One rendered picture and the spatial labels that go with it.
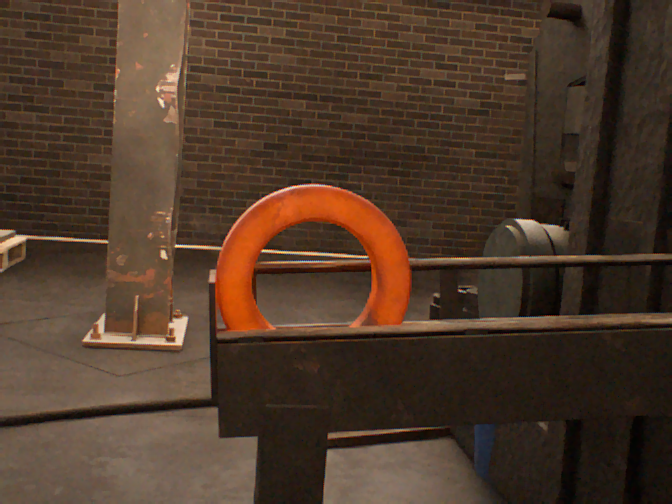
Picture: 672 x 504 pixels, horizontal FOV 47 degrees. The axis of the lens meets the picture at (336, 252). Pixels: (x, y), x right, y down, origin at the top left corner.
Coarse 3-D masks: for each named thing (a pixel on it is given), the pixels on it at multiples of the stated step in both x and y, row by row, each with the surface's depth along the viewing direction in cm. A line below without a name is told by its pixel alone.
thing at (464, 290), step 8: (464, 288) 288; (472, 288) 263; (464, 296) 275; (472, 296) 253; (432, 304) 304; (464, 304) 275; (472, 304) 253; (432, 312) 302; (464, 312) 257; (472, 312) 253
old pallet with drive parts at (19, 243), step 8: (8, 240) 506; (16, 240) 509; (24, 240) 522; (0, 248) 464; (8, 248) 478; (16, 248) 515; (24, 248) 524; (0, 256) 464; (8, 256) 515; (16, 256) 516; (24, 256) 527; (0, 264) 465; (8, 264) 485; (0, 272) 461
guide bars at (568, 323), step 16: (544, 320) 72; (560, 320) 72; (576, 320) 72; (592, 320) 73; (608, 320) 73; (624, 320) 73; (640, 320) 73; (656, 320) 73; (224, 336) 68; (240, 336) 68; (256, 336) 68; (272, 336) 68; (288, 336) 68; (304, 336) 69; (320, 336) 69; (336, 336) 69; (352, 336) 69; (368, 336) 69; (384, 336) 70; (400, 336) 70; (416, 336) 70
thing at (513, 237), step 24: (504, 240) 210; (528, 240) 199; (552, 240) 202; (480, 288) 227; (504, 288) 208; (528, 288) 196; (552, 288) 195; (480, 312) 226; (504, 312) 207; (528, 312) 196; (552, 312) 198; (456, 432) 227; (504, 432) 190; (528, 432) 176; (504, 456) 189; (528, 456) 175; (504, 480) 188; (528, 480) 174
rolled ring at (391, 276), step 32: (288, 192) 69; (320, 192) 70; (256, 224) 69; (288, 224) 70; (352, 224) 71; (384, 224) 71; (224, 256) 69; (256, 256) 70; (384, 256) 71; (224, 288) 70; (384, 288) 72; (224, 320) 70; (256, 320) 70; (384, 320) 72
